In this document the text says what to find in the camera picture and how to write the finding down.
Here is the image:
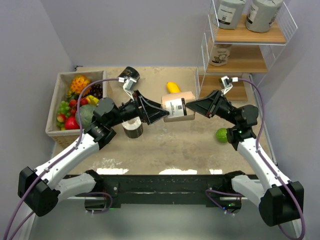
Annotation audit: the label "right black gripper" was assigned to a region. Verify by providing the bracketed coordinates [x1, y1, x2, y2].
[185, 89, 239, 127]

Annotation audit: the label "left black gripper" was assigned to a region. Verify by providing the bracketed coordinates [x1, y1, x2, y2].
[108, 90, 170, 128]

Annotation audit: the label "clear white tissue roll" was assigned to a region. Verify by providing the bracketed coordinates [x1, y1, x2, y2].
[121, 118, 144, 139]

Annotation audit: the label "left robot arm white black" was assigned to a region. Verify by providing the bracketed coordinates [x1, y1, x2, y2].
[18, 90, 170, 217]

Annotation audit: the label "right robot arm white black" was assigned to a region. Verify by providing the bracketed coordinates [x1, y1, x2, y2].
[186, 90, 304, 227]

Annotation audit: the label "yellow mango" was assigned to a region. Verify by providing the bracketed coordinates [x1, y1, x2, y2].
[166, 82, 181, 94]

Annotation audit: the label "green lime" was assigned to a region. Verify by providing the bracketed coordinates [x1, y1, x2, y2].
[215, 128, 228, 144]

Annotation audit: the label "black wrapped tissue roll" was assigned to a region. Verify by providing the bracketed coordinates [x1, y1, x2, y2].
[118, 66, 141, 81]

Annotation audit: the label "dark purple grapes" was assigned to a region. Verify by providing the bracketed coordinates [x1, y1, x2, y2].
[89, 83, 103, 99]

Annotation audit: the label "yellow banana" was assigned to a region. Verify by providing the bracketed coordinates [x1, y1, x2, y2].
[85, 95, 99, 106]

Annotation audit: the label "green netted melon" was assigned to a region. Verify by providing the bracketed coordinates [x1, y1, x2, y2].
[75, 104, 96, 129]

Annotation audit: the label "orange spiky fruit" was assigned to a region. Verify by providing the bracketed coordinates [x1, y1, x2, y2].
[68, 74, 92, 97]

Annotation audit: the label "red apple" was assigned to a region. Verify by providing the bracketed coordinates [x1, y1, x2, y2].
[64, 116, 80, 130]

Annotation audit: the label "green grapes bunch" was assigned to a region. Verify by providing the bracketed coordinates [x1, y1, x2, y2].
[56, 101, 70, 129]

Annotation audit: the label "small peach fruit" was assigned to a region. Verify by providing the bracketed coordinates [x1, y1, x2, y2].
[56, 114, 67, 123]

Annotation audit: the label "woven lined fruit basket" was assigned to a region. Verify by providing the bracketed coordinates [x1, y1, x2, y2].
[45, 70, 112, 148]

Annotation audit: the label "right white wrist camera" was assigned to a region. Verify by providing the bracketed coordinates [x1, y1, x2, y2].
[219, 76, 233, 95]

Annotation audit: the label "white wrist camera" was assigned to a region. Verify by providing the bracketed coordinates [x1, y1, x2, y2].
[122, 77, 137, 99]
[219, 76, 233, 95]

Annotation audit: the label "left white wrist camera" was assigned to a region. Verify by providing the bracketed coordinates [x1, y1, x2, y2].
[122, 77, 137, 99]

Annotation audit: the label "white wire wooden shelf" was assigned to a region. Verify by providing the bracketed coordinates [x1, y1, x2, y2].
[194, 0, 298, 98]

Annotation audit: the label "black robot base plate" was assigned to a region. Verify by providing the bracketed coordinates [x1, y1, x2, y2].
[91, 171, 243, 210]

